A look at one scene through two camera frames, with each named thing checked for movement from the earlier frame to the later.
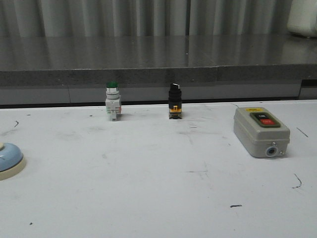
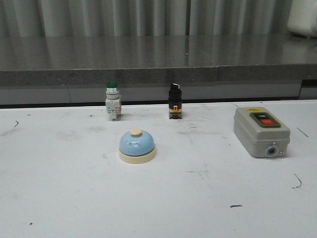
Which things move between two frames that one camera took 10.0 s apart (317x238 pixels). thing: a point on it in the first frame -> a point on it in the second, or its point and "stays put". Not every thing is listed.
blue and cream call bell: [12, 161] -> [136, 147]
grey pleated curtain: [144, 18] stays put
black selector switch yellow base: [175, 101] stays put
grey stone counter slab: [80, 61] stays put
